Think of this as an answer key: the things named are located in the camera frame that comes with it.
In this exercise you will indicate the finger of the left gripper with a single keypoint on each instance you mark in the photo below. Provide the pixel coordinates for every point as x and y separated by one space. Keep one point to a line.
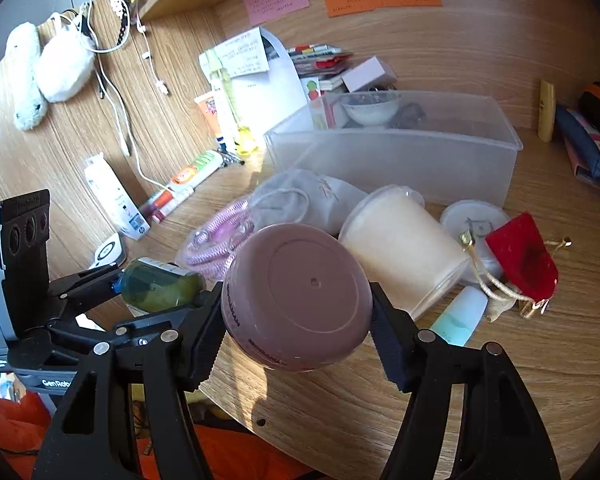
74 331
77 293

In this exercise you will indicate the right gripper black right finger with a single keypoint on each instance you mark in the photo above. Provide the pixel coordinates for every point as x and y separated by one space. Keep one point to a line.
502 435

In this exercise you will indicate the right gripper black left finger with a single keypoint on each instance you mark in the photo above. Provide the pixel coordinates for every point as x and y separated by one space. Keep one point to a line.
169 353

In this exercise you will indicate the dark green bottle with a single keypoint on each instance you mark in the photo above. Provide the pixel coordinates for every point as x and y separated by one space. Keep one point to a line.
151 286

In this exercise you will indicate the mint lip balm tube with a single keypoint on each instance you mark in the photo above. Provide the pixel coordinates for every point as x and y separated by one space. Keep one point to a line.
458 321

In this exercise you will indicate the red velvet pouch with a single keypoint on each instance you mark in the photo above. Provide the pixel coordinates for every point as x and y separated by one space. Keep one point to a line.
520 250

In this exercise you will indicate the cream candle cup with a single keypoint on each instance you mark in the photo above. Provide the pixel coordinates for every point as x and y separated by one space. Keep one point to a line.
404 248

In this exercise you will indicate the white drawstring pouch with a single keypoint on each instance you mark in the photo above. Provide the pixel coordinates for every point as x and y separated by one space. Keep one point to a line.
302 196

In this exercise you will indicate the small white round container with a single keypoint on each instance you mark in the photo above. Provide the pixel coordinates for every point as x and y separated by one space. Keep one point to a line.
480 218

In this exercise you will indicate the white printer cartridge box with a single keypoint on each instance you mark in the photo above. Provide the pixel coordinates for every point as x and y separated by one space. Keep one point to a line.
115 201

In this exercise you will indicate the orange label white tube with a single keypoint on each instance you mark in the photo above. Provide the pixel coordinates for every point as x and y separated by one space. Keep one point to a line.
199 170

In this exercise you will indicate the white plush toy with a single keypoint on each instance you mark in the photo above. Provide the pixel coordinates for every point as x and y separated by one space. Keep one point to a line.
21 100

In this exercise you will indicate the yellow spray bottle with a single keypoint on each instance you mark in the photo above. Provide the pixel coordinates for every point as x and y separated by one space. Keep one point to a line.
238 135

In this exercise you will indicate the orange sunscreen tube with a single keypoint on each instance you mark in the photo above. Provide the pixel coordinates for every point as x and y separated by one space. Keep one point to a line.
206 103

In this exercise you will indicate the white folded paper sheet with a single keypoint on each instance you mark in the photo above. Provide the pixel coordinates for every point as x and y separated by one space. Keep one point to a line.
267 88

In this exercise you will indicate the clear plastic storage bin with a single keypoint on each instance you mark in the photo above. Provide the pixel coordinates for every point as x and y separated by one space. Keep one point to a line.
447 146

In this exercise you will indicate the blue pencil pouch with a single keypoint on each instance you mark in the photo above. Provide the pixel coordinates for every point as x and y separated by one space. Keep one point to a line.
582 141

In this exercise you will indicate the fruit sticker sheet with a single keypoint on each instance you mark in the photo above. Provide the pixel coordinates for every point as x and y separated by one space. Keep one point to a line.
311 88

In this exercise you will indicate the white ceramic bowl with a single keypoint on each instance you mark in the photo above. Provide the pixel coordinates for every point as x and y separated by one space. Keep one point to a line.
371 109

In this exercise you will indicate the stack of booklets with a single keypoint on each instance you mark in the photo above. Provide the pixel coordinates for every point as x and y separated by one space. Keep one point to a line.
324 61

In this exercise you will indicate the yellow small bottle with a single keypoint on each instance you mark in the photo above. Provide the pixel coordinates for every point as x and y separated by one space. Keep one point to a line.
547 111

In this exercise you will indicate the small white box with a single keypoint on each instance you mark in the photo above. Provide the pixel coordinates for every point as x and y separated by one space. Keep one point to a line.
371 73

